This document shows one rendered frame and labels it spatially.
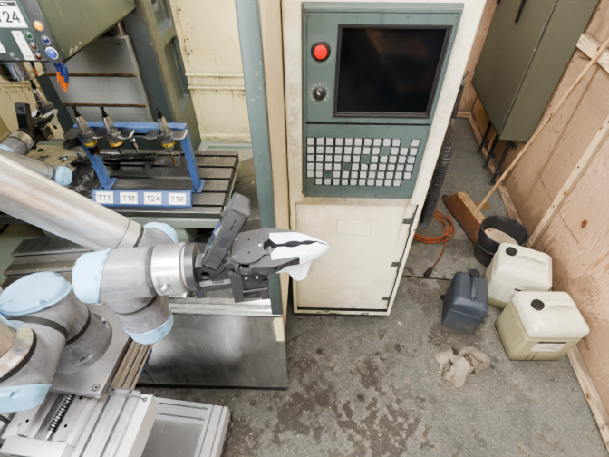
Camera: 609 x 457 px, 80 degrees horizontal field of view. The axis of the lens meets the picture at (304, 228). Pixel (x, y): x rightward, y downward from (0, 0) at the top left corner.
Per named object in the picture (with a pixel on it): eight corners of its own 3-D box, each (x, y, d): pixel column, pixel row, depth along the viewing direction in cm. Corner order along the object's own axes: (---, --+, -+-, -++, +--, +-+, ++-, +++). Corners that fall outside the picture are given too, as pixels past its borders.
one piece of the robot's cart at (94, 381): (91, 446, 78) (77, 437, 73) (-5, 432, 80) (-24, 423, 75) (157, 306, 103) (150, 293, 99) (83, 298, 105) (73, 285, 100)
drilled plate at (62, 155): (75, 181, 170) (70, 172, 167) (14, 180, 171) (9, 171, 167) (96, 154, 187) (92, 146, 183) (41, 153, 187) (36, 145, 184)
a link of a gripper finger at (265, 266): (297, 251, 55) (240, 257, 55) (296, 242, 54) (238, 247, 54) (301, 272, 52) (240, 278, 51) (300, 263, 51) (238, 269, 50)
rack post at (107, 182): (109, 191, 171) (82, 136, 150) (98, 191, 171) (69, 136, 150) (117, 179, 178) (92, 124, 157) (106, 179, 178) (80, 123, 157)
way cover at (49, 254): (197, 309, 158) (188, 287, 147) (-5, 304, 160) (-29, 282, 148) (211, 257, 179) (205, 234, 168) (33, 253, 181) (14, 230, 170)
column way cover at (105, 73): (156, 135, 208) (125, 38, 172) (74, 133, 209) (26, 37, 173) (159, 131, 211) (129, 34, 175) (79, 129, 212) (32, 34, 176)
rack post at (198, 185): (201, 193, 170) (187, 138, 149) (189, 193, 170) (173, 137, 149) (206, 180, 177) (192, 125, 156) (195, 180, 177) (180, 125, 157)
